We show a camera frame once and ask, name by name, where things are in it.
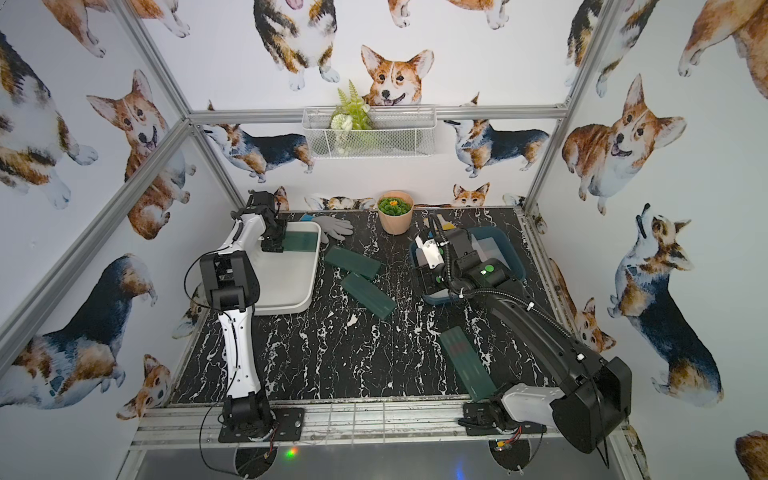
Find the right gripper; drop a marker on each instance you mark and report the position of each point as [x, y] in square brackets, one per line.
[428, 285]

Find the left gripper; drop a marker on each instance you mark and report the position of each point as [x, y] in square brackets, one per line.
[273, 234]

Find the teal storage box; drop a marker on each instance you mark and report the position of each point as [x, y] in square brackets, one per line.
[490, 274]

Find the green pencil case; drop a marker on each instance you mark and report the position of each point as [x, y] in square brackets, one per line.
[352, 262]
[467, 364]
[300, 241]
[368, 295]

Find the white storage tray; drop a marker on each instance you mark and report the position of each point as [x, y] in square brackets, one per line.
[287, 279]

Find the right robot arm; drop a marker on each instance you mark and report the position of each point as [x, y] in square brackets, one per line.
[589, 397]

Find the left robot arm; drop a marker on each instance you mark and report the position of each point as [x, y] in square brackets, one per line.
[231, 290]

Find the yellow knit glove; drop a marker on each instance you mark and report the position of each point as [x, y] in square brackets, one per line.
[445, 224]

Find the grey rubber glove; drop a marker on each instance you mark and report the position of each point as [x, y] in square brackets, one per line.
[331, 227]

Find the beige ribbed flower pot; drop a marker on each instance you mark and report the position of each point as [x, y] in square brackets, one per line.
[395, 209]

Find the green fern plant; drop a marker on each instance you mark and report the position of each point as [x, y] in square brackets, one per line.
[350, 123]

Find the white wire wall basket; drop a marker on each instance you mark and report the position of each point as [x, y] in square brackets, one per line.
[380, 132]

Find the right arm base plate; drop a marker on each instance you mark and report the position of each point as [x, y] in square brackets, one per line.
[489, 418]

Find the aluminium front rail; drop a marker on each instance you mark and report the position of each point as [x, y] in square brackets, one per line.
[323, 423]

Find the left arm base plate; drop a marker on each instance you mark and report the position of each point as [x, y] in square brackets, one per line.
[281, 425]

